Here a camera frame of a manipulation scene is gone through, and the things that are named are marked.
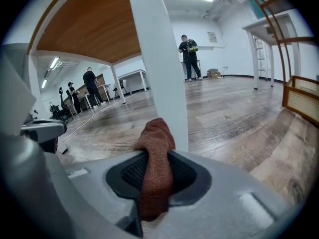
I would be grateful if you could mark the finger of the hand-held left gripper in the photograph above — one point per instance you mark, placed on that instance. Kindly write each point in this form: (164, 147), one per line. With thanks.
(45, 128)

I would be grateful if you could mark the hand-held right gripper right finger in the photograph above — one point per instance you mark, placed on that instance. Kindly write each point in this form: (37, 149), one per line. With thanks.
(224, 203)

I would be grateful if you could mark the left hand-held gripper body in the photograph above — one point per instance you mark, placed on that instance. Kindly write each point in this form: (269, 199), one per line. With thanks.
(15, 91)

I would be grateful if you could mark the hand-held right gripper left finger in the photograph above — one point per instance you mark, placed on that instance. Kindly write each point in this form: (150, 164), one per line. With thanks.
(99, 165)

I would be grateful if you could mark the brown cloth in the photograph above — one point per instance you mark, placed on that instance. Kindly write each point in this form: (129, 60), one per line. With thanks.
(157, 146)

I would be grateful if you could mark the wooden table with white legs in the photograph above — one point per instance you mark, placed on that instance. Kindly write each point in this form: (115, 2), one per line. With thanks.
(87, 21)

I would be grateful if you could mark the black swivel chair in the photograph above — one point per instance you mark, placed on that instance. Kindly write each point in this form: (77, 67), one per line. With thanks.
(65, 108)

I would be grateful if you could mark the white desk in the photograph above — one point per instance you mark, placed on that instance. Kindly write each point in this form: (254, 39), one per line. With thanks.
(134, 71)

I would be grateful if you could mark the gold-framed rattan shelf cart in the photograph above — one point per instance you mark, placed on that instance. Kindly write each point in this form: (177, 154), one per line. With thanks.
(301, 101)

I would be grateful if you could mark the cardboard boxes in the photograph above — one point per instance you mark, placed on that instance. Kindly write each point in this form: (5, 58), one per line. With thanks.
(213, 73)

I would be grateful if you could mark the green and black backpack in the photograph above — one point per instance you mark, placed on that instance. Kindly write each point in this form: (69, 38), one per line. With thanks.
(192, 46)

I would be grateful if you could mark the white side table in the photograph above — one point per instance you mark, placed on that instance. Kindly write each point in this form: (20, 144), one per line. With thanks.
(259, 25)

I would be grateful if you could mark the wall notice sheet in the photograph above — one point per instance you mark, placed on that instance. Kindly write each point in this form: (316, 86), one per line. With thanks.
(211, 37)

